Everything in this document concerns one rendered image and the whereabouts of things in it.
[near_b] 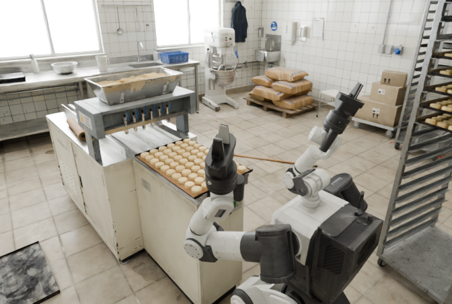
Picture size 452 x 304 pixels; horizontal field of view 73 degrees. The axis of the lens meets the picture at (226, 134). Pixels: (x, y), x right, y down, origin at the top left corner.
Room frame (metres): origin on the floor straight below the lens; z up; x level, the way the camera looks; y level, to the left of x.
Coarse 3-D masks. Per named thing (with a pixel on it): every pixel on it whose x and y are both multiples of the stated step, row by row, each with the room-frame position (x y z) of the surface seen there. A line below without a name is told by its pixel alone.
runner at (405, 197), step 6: (438, 180) 1.85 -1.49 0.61; (444, 180) 1.89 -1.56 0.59; (450, 180) 1.89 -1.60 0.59; (426, 186) 1.79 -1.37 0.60; (432, 186) 1.81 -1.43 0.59; (438, 186) 1.82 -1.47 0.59; (408, 192) 1.70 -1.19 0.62; (414, 192) 1.73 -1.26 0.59; (420, 192) 1.74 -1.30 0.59; (396, 198) 1.64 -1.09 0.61; (402, 198) 1.67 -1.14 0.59; (408, 198) 1.67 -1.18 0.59
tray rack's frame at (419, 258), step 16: (416, 240) 1.78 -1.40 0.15; (432, 240) 1.78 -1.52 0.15; (448, 240) 1.78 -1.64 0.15; (384, 256) 1.62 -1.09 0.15; (400, 256) 1.62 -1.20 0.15; (416, 256) 1.62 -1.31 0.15; (432, 256) 1.62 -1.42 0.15; (448, 256) 1.62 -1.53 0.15; (400, 272) 1.50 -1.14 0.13; (416, 272) 1.48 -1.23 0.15; (432, 272) 1.48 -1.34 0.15; (448, 272) 1.48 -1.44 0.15; (432, 288) 1.36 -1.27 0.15
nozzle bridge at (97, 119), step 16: (160, 96) 2.00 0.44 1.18; (176, 96) 2.01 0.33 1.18; (192, 96) 2.10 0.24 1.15; (80, 112) 1.80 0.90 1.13; (96, 112) 1.66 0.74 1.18; (112, 112) 1.71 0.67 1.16; (128, 112) 1.86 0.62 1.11; (144, 112) 1.94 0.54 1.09; (176, 112) 2.05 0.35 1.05; (192, 112) 2.10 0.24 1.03; (96, 128) 1.64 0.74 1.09; (112, 128) 1.74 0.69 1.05; (128, 128) 1.80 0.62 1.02; (176, 128) 2.25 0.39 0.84; (96, 144) 1.73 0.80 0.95; (96, 160) 1.72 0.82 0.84
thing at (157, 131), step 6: (150, 126) 2.17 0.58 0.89; (156, 126) 2.15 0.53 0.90; (156, 132) 2.11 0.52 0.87; (162, 132) 2.04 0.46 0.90; (168, 132) 2.03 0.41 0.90; (162, 138) 2.05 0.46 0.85; (168, 138) 1.99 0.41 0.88; (174, 138) 1.94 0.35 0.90; (246, 174) 1.43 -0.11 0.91; (246, 180) 1.44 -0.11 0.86
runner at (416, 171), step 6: (450, 156) 1.88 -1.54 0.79; (432, 162) 1.79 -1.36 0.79; (438, 162) 1.82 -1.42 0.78; (444, 162) 1.83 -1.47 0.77; (414, 168) 1.70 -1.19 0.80; (420, 168) 1.73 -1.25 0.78; (426, 168) 1.75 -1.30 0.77; (432, 168) 1.75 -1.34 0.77; (402, 174) 1.64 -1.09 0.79; (408, 174) 1.67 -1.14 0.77; (414, 174) 1.67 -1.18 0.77
